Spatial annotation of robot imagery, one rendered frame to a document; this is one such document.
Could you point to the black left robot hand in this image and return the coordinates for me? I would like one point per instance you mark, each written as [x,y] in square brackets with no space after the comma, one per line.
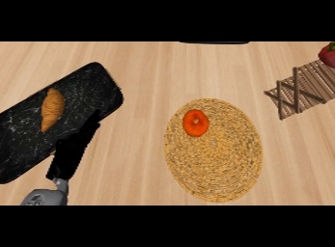
[73,148]

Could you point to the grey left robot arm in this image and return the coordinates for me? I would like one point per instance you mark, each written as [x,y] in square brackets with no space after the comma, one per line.
[45,195]

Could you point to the round woven straw placemat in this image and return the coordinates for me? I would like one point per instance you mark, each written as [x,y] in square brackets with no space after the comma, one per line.
[218,154]

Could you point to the brown wooden tiered shelf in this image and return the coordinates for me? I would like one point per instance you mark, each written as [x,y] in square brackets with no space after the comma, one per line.
[308,87]

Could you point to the black marble cutting board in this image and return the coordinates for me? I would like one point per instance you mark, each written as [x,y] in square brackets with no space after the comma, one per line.
[19,141]

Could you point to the golden croissant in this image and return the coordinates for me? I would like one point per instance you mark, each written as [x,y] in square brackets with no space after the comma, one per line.
[51,109]

